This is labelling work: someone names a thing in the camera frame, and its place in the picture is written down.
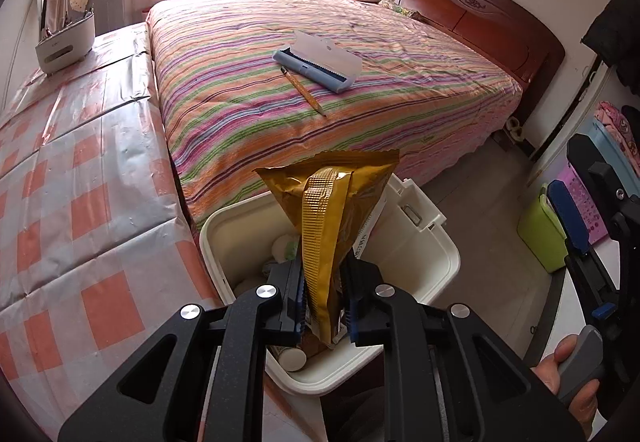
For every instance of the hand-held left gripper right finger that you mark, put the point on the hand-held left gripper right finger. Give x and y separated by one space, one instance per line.
357 312

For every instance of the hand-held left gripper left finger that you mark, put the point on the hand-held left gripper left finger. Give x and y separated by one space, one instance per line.
287 302

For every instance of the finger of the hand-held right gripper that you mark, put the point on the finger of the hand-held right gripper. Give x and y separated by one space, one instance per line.
585 154
567 217

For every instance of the white plush lump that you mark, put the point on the white plush lump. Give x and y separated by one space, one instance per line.
285 247

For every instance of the white plastic bin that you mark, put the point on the white plastic bin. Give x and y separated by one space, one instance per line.
430 267

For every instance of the gold snack bag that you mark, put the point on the gold snack bag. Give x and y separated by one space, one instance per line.
325 222

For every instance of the person's right hand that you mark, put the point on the person's right hand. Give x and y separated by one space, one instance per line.
550 374

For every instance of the light blue plastic box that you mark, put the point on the light blue plastic box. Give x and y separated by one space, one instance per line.
612 146

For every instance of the purple patterned sheet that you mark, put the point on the purple patterned sheet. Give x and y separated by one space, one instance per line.
595 227

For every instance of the green plastic bin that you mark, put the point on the green plastic bin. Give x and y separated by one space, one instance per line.
540 237

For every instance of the pink printed cloth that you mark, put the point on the pink printed cloth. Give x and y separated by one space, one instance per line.
612 114

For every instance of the pair of pale slippers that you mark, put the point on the pair of pale slippers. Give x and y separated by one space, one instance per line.
512 127

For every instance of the dark hanging jacket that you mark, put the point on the dark hanging jacket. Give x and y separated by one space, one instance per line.
615 31

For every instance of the wooden headboard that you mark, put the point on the wooden headboard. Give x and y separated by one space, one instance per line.
500 31

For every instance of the pencil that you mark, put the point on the pencil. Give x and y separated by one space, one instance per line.
302 90

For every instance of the bed with striped cover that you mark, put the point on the bed with striped cover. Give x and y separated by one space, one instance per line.
250 86

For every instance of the orange checked tablecloth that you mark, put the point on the orange checked tablecloth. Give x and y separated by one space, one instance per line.
100 171

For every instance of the floral pillow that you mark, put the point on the floral pillow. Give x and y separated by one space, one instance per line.
400 7

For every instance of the blue pencil case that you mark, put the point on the blue pencil case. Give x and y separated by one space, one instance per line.
320 56

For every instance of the white utensil holder box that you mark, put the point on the white utensil holder box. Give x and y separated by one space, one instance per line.
65 46

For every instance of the white tower appliance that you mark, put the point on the white tower appliance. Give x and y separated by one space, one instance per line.
112 1

